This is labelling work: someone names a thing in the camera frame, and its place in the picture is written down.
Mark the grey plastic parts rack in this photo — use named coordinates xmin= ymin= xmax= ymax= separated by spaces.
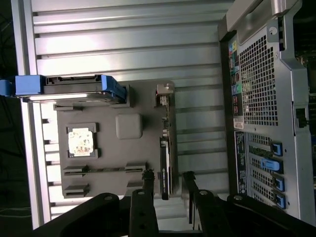
xmin=53 ymin=81 xmax=178 ymax=201

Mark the silver CPU chip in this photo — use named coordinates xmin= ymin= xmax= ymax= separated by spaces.
xmin=67 ymin=126 xmax=96 ymax=158

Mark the hard disk in blue carrier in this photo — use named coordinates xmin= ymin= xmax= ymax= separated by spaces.
xmin=0 ymin=75 xmax=128 ymax=106

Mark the open black PC case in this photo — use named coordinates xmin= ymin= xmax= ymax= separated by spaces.
xmin=217 ymin=0 xmax=316 ymax=223

